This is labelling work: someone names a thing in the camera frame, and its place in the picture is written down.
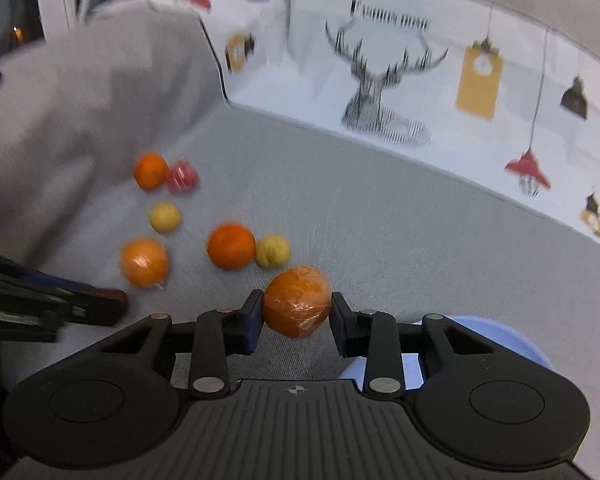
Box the printed white cloth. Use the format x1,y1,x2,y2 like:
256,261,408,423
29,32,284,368
172,0,600,257

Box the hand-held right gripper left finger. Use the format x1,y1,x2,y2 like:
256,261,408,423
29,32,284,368
100,289,266,400

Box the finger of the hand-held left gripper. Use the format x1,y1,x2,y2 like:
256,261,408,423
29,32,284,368
0,282,129,345
0,247,106,302

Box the small orange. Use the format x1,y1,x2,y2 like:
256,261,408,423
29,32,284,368
132,152,171,192

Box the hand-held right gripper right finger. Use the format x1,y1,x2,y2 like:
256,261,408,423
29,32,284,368
330,291,496,396

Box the light blue plate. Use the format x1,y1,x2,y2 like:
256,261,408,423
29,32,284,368
340,315,553,393

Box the large orange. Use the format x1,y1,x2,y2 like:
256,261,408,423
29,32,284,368
206,222,257,271

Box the yellow round fruit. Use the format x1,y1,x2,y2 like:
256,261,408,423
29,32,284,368
255,234,292,268
148,202,182,233

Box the red fruit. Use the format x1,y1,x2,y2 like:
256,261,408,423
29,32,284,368
166,160,200,194

